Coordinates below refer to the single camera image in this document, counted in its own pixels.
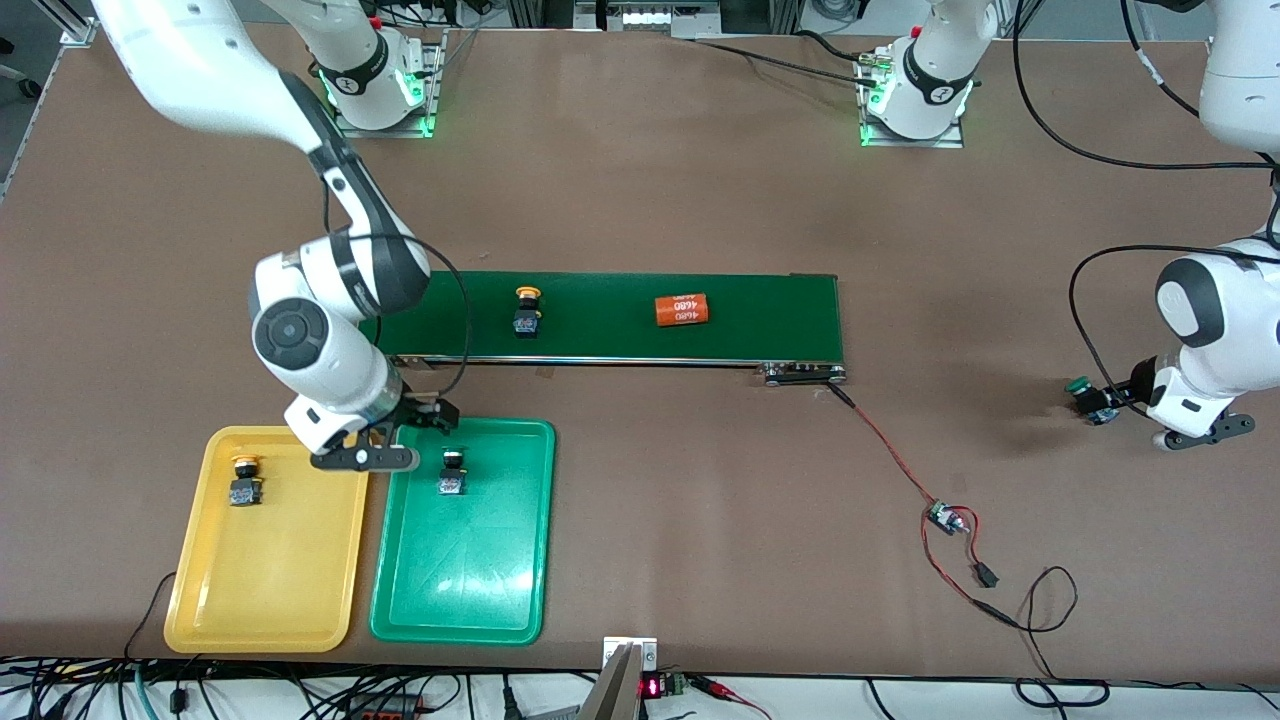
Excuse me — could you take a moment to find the green plastic tray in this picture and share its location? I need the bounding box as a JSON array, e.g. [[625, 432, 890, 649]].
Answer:
[[369, 415, 557, 646]]

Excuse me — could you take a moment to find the black table cable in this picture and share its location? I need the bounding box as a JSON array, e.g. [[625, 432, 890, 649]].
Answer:
[[695, 30, 891, 89]]

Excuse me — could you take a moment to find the red black power strip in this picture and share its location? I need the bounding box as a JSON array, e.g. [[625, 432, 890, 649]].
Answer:
[[345, 693, 421, 720]]

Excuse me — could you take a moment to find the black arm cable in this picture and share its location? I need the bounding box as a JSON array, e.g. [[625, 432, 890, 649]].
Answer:
[[1012, 0, 1280, 391], [320, 150, 473, 401]]

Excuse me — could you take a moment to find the orange 4680 cylinder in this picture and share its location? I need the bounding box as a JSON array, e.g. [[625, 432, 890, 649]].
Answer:
[[654, 293, 712, 328]]

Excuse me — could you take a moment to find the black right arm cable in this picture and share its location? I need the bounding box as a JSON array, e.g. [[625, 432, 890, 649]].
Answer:
[[320, 150, 473, 401]]

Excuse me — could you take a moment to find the thin black cable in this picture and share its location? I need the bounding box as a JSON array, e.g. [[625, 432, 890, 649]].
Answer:
[[123, 572, 179, 663]]

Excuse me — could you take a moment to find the aluminium corner profile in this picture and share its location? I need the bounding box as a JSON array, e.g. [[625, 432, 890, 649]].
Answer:
[[40, 0, 98, 46]]

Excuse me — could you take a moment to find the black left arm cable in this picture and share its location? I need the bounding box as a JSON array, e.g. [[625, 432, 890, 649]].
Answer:
[[1012, 0, 1280, 391]]

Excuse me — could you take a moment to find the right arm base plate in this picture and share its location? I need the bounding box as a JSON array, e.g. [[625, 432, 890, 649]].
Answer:
[[330, 28, 448, 139]]

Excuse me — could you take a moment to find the red black conveyor cable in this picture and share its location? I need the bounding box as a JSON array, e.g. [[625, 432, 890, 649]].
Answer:
[[826, 382, 936, 511]]

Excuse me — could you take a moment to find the grey metal wedge bar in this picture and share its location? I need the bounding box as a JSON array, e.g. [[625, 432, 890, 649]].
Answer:
[[578, 643, 641, 720]]

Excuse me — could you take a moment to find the green belt conveyor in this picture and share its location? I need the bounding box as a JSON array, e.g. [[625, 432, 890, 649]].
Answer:
[[355, 270, 848, 387]]

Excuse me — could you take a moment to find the small metal bracket plate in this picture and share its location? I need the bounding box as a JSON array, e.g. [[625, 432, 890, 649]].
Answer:
[[603, 636, 659, 669]]

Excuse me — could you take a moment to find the yellow plastic tray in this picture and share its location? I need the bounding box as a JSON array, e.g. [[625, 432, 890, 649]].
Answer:
[[163, 425, 374, 655]]

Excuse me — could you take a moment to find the aluminium frame rack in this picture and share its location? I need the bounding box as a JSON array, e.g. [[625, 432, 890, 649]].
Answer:
[[505, 0, 801, 39]]

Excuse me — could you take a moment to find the red clip lead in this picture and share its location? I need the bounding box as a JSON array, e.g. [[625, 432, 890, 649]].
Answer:
[[690, 675, 771, 720]]

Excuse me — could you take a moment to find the red lead with black plug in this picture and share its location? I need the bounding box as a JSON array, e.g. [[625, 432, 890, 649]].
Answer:
[[955, 508, 1001, 589]]

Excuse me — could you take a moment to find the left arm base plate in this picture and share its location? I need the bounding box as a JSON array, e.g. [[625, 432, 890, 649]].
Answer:
[[858, 50, 968, 149]]

